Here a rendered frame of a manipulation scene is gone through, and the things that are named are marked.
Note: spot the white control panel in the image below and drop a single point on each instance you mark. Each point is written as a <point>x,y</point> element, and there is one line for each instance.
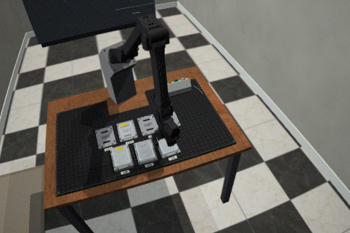
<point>180,86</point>

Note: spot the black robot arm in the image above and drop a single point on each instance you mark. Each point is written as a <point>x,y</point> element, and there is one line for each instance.
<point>153,36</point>

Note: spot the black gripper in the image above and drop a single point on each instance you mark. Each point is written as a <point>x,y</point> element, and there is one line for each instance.
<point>156,134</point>

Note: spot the white plate lid with yellow tape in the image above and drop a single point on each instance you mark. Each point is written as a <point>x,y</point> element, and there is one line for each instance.
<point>126,130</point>
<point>164,147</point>

